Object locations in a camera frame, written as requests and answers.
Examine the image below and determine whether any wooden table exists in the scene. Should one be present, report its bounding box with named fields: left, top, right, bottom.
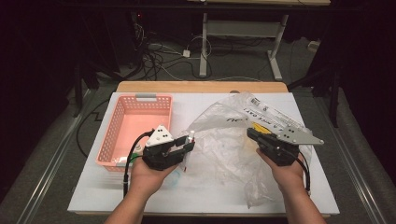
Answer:
left=116, top=81, right=289, bottom=94

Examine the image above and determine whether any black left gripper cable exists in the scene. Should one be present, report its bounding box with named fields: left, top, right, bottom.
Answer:
left=122, top=130, right=155, bottom=199

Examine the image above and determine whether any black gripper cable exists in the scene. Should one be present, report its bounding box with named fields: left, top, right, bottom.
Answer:
left=293, top=151, right=312, bottom=192
left=122, top=130, right=155, bottom=199

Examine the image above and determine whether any black stand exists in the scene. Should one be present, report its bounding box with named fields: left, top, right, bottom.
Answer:
left=288, top=60, right=342, bottom=129
left=73, top=60, right=94, bottom=119

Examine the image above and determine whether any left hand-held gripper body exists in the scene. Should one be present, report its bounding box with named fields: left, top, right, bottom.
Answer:
left=142, top=124, right=185, bottom=171

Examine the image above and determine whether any white board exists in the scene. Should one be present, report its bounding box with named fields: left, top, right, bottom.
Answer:
left=67, top=91, right=340, bottom=216

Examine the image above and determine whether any black floor cable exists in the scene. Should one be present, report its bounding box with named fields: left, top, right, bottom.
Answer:
left=76, top=98, right=110, bottom=159

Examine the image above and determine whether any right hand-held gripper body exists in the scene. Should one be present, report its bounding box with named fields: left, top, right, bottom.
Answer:
left=260, top=125, right=325, bottom=166

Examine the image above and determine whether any pink plastic basket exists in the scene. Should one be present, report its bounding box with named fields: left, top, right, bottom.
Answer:
left=95, top=92, right=174, bottom=173

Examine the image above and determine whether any metal floor rail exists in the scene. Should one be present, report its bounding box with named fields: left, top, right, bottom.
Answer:
left=21, top=89, right=96, bottom=224
left=311, top=92, right=389, bottom=224

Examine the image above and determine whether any clear plastic smiley bag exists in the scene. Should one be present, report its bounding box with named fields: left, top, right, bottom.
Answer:
left=180, top=91, right=313, bottom=210

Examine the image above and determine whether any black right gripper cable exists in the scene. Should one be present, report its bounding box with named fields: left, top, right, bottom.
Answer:
left=293, top=151, right=312, bottom=192

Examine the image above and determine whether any person's left hand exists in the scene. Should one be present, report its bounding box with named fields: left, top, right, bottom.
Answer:
left=129, top=158, right=178, bottom=200

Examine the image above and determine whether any tangle of floor cables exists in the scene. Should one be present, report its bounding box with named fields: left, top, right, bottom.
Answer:
left=132, top=12, right=216, bottom=82

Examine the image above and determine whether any person's right hand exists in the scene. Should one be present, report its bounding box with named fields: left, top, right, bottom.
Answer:
left=255, top=148, right=304, bottom=193

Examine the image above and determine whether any white legged desk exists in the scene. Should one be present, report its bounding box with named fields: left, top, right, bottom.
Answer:
left=188, top=0, right=332, bottom=81

